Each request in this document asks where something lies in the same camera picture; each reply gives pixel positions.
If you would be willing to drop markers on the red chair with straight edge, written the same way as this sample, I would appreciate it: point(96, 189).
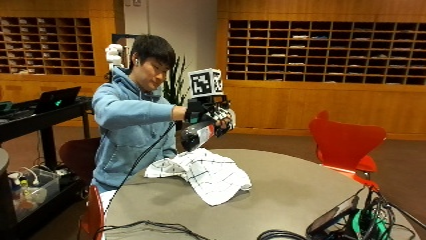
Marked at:
point(93, 216)

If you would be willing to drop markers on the teal object on desk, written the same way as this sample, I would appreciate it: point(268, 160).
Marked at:
point(4, 107)

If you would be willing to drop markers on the white checked cloth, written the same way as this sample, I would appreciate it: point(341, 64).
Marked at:
point(208, 173)

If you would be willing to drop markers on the white rounded lamp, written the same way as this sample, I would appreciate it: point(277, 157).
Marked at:
point(113, 55)

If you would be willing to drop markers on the white earbud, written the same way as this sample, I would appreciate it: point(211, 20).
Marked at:
point(136, 62)

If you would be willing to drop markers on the person in blue hoodie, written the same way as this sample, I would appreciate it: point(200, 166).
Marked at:
point(128, 126)

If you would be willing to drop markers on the black tablet on stand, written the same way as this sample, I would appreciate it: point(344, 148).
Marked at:
point(328, 216)

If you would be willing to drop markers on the clear plastic bin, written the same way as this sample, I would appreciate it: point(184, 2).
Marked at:
point(35, 191)

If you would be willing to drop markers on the black laptop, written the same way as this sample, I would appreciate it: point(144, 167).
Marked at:
point(55, 100)

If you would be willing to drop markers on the small wooden pigeonhole shelf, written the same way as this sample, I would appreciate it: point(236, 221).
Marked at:
point(47, 46)

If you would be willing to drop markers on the red chair with curved back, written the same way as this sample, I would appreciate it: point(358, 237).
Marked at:
point(344, 143)

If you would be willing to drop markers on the black desk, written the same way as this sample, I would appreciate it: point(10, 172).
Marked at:
point(40, 121)

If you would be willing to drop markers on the dark red chair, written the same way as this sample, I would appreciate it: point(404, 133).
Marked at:
point(80, 158)

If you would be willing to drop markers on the white marker cube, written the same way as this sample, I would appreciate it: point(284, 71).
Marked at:
point(204, 82)

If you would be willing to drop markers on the dark bottle with white label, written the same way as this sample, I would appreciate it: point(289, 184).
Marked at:
point(195, 136)

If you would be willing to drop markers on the large wooden pigeonhole shelf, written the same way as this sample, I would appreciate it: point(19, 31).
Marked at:
point(326, 51)

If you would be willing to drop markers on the green plant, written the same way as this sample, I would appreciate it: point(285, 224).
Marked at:
point(175, 85)

